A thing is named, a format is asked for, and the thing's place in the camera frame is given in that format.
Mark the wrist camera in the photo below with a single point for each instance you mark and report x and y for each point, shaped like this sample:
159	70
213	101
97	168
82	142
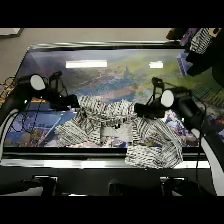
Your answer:
157	85
56	80

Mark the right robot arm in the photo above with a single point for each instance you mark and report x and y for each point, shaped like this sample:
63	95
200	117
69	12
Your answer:
186	106

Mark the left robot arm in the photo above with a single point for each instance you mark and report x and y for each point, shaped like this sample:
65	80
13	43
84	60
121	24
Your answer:
20	95

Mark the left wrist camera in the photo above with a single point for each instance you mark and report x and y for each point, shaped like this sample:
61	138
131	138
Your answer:
56	80

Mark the purple garment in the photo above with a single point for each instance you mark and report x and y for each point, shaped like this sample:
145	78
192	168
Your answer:
188	36

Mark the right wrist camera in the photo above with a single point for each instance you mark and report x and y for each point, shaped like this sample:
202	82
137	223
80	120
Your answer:
157	85

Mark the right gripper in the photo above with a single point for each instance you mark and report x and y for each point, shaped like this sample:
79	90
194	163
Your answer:
150	109

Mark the black and white striped shirt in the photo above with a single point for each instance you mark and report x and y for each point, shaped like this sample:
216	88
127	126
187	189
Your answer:
153	143

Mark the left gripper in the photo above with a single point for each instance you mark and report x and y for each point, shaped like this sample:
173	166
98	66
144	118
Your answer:
65	102

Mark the silver frame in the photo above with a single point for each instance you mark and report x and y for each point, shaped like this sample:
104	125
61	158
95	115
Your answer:
66	163

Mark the striped garment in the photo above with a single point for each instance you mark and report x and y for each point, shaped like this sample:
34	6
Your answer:
200	41

